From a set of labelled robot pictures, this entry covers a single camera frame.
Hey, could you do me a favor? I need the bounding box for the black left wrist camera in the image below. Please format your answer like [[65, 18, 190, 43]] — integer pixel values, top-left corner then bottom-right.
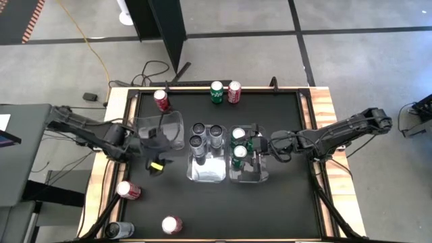
[[144, 153, 176, 177]]

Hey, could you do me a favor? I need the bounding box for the black mat orange edge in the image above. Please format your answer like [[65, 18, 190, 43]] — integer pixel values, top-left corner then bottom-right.
[[0, 0, 47, 45]]

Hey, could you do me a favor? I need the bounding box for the dark tablet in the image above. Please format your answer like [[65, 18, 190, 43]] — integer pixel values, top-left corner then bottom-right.
[[0, 130, 22, 149]]

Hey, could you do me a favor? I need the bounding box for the black equipment stand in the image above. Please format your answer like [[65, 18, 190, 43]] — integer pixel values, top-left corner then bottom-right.
[[398, 93, 432, 138]]

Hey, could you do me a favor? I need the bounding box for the grey desk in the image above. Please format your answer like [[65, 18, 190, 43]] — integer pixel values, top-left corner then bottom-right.
[[0, 103, 53, 207]]

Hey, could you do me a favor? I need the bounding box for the white pole base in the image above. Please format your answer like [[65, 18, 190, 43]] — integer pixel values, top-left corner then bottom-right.
[[116, 0, 134, 26]]

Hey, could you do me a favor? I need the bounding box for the yellow cable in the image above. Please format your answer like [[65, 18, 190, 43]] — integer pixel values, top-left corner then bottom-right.
[[55, 0, 112, 102]]

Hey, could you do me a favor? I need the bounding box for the clear plastic bin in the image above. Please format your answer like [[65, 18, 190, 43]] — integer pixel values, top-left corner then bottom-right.
[[228, 124, 270, 184], [134, 110, 186, 152], [186, 124, 227, 184]]

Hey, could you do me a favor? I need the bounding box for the black standing panel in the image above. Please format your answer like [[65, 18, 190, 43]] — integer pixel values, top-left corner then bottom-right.
[[124, 0, 192, 84]]

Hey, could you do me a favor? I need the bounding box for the red Coca-Cola can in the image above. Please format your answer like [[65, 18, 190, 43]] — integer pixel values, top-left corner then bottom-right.
[[227, 80, 242, 104], [161, 215, 184, 236], [153, 89, 171, 113], [116, 180, 142, 200]]

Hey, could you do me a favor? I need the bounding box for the black frame strut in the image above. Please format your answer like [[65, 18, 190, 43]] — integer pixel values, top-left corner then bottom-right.
[[312, 168, 365, 242], [79, 194, 122, 242]]

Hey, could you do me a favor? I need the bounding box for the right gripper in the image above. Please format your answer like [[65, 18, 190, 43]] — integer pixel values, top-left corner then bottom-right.
[[250, 124, 273, 173]]

